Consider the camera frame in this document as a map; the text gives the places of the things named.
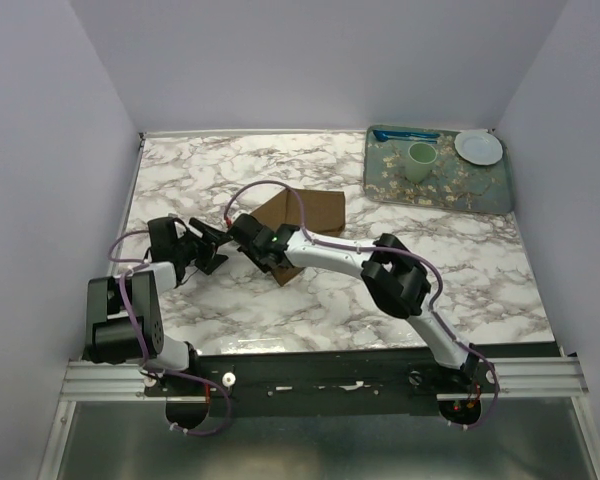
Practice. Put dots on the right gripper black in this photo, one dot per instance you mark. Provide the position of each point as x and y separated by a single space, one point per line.
262 266

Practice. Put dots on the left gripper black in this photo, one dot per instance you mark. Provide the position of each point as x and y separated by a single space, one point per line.
211 239

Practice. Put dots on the brown cloth napkin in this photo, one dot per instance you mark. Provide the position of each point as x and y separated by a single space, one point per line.
324 211

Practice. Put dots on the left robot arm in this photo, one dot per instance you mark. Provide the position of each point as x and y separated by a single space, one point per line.
123 315

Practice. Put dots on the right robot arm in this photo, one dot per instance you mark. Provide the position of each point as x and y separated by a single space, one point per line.
402 284

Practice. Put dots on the blue plastic utensil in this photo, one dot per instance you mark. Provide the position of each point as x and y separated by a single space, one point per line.
386 135

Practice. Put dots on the light green cup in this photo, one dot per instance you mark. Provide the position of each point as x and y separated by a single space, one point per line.
420 160

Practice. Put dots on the floral blue serving tray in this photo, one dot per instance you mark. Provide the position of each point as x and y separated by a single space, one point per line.
453 183

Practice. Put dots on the small white plate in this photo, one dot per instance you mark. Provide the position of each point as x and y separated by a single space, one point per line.
478 147

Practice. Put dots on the black mounting base rail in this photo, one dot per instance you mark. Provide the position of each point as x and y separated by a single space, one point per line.
338 383

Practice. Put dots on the aluminium extrusion frame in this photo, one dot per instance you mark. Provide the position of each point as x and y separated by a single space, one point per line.
519 378

